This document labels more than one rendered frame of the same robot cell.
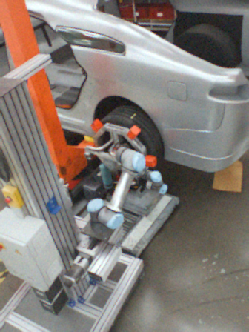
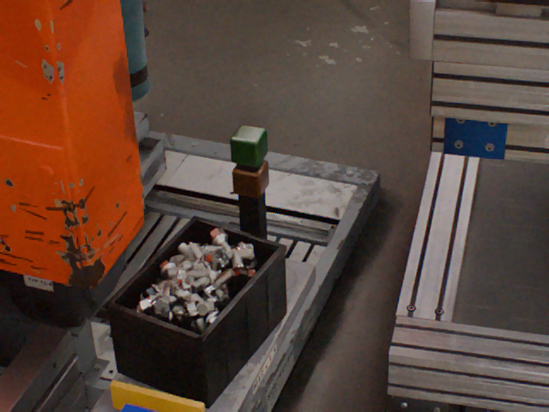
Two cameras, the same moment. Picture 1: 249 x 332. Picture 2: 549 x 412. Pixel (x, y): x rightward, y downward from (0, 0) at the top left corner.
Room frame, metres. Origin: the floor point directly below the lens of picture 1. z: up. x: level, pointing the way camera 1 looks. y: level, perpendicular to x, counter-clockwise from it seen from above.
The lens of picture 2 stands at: (2.89, 1.87, 1.48)
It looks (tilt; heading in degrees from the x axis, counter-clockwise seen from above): 37 degrees down; 250
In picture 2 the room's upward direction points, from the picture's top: 2 degrees counter-clockwise
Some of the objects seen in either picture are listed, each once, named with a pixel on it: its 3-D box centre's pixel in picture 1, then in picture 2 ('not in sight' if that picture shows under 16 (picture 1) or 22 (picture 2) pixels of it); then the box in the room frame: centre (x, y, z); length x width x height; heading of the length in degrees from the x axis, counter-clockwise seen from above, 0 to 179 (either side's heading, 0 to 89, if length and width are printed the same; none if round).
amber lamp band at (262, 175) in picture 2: not in sight; (250, 177); (2.49, 0.66, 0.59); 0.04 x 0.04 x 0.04; 48
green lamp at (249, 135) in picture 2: not in sight; (249, 146); (2.49, 0.66, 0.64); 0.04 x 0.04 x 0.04; 48
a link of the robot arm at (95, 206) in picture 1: (97, 210); not in sight; (1.75, 0.25, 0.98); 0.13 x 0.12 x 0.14; 41
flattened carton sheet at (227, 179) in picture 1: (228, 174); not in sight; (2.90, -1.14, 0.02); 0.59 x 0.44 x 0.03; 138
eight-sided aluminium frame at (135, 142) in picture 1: (120, 152); not in sight; (2.55, 0.02, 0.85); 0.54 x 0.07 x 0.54; 48
